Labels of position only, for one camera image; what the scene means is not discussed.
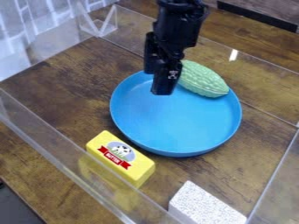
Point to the white sheer curtain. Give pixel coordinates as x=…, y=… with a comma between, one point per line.
x=39, y=28

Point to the yellow butter block toy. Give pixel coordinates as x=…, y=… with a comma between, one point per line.
x=121, y=158

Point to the clear acrylic enclosure wall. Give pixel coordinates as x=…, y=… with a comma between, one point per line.
x=53, y=108

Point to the black baseboard strip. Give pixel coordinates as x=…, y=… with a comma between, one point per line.
x=279, y=23

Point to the white speckled foam block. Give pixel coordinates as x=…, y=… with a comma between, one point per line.
x=193, y=206

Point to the blue round tray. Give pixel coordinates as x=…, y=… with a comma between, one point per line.
x=179, y=125

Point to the green bitter gourd toy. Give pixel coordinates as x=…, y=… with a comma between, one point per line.
x=201, y=80

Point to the clear acrylic corner bracket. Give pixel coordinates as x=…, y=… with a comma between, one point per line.
x=97, y=27

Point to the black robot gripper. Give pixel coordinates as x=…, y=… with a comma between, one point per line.
x=176, y=30

